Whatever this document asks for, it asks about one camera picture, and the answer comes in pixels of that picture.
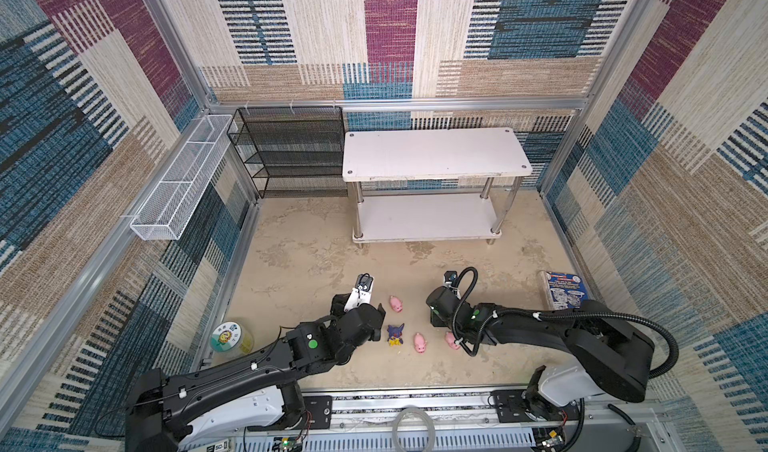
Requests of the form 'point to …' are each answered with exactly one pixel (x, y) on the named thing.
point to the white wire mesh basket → (172, 201)
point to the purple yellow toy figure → (395, 335)
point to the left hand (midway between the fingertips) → (368, 300)
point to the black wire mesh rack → (292, 152)
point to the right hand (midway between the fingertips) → (441, 310)
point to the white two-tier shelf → (431, 185)
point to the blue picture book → (566, 291)
